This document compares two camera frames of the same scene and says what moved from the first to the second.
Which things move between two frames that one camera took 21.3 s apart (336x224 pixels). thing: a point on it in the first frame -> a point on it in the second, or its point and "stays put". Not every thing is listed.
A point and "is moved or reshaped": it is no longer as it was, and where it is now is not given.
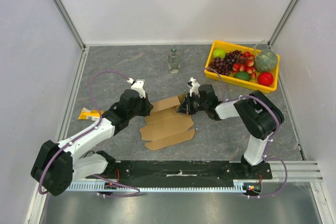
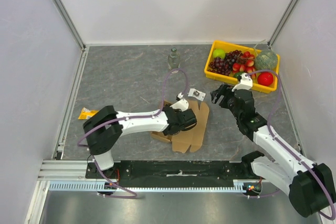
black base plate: (185, 173) stays put
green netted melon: (265, 61) stays put
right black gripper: (185, 104) -> (224, 95)
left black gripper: (148, 106) -> (176, 110)
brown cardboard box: (165, 126) is moved or reshaped
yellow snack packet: (87, 114) stays put
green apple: (219, 52) stays put
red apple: (265, 78) stays put
